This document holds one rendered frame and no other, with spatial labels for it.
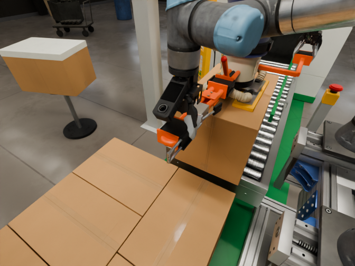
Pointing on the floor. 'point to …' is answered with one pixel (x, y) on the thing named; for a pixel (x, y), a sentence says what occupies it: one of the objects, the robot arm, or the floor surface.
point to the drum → (123, 9)
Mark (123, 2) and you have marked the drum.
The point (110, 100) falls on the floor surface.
